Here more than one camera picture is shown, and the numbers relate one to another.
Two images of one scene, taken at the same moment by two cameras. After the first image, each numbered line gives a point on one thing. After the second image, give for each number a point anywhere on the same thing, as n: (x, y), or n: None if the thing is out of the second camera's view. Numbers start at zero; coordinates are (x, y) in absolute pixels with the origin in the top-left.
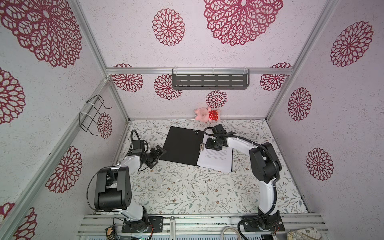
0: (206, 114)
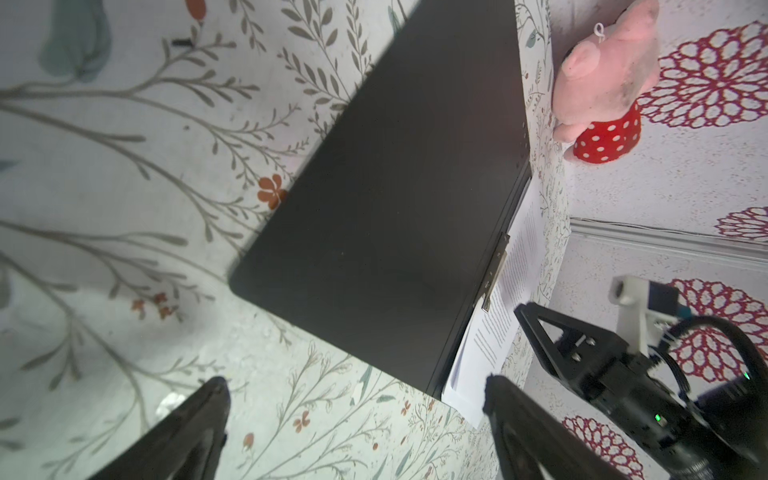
0: (599, 84)
